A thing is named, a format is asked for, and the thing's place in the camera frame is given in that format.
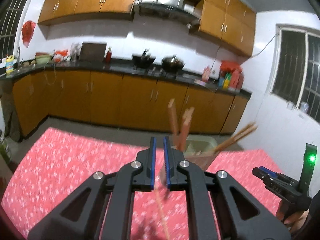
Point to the green basin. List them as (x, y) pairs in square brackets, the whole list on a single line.
[(42, 58)]

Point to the pink bottle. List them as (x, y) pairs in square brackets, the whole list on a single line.
[(206, 74)]

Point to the lower wooden cabinets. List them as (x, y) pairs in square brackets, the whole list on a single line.
[(124, 101)]

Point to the window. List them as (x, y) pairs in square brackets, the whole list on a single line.
[(296, 76), (12, 16)]

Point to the red bottle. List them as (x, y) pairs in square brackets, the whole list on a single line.
[(108, 55)]

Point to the wooden chopstick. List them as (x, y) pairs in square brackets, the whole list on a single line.
[(247, 130), (173, 122), (162, 216), (185, 126)]

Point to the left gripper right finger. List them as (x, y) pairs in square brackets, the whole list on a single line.
[(218, 207)]

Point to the wooden cabinets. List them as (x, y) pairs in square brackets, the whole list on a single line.
[(229, 23), (124, 101)]

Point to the beige perforated utensil holder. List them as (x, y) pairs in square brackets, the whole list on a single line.
[(198, 149)]

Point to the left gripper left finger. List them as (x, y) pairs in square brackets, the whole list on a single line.
[(102, 206)]

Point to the left window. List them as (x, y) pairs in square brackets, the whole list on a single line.
[(12, 16)]

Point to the yellow detergent bottle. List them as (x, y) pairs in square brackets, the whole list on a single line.
[(9, 64)]

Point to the steel range hood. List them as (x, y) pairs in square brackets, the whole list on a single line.
[(183, 11)]

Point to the black lidded wok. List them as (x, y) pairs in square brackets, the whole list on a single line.
[(172, 64)]

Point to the red plastic bag on wall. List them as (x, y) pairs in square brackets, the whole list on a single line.
[(28, 32)]

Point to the right window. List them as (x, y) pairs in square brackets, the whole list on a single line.
[(296, 76)]

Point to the red floral tablecloth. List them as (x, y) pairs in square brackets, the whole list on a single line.
[(59, 162)]

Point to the black countertop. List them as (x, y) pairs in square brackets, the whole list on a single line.
[(122, 67)]

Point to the dark cutting board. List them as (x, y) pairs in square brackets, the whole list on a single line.
[(92, 52)]

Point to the black wok with handle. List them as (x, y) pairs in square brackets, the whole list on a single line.
[(143, 61)]

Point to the red bag on counter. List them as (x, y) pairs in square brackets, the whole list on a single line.
[(60, 55)]

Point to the upper wooden cabinets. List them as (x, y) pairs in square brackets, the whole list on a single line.
[(229, 23)]

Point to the person right hand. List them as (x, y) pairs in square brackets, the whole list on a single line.
[(294, 221)]

